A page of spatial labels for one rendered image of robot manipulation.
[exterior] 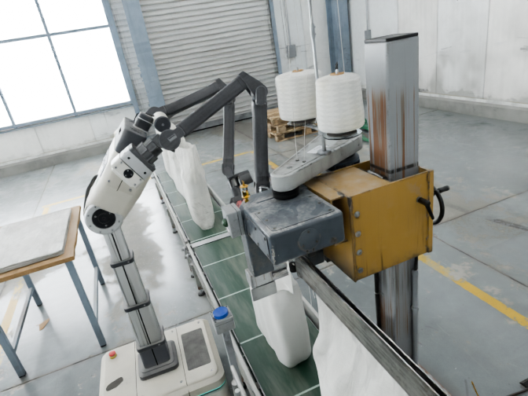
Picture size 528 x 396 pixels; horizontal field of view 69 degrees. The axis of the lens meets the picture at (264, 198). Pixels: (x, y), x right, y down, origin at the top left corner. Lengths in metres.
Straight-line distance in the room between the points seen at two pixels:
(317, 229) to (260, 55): 8.22
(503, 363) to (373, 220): 1.52
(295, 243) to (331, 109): 0.40
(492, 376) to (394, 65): 1.79
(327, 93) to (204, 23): 7.77
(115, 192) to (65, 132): 7.12
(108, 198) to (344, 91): 1.07
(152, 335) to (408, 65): 1.73
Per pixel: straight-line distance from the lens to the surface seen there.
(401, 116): 1.32
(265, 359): 2.05
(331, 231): 1.13
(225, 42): 8.96
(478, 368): 2.56
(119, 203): 1.76
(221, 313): 1.60
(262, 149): 1.53
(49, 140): 8.86
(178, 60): 8.72
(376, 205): 1.28
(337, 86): 1.14
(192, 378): 2.24
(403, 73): 1.31
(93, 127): 8.76
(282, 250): 1.08
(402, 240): 1.41
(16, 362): 3.17
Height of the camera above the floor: 1.84
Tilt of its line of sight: 23 degrees down
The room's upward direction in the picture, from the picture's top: 10 degrees counter-clockwise
